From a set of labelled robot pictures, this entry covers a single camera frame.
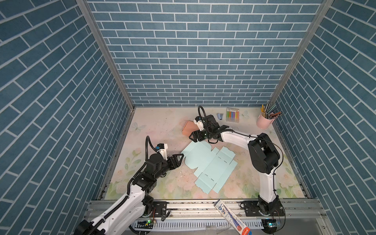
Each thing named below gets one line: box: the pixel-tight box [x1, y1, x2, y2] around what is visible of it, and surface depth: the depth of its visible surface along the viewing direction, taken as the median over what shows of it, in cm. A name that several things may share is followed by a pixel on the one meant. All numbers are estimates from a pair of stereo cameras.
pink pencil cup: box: [256, 113, 276, 130], surface depth 107 cm
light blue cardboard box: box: [180, 141, 238, 195], surface depth 91 cm
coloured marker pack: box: [226, 107, 240, 123], surface depth 117 cm
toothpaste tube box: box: [213, 199, 253, 235], surface depth 72 cm
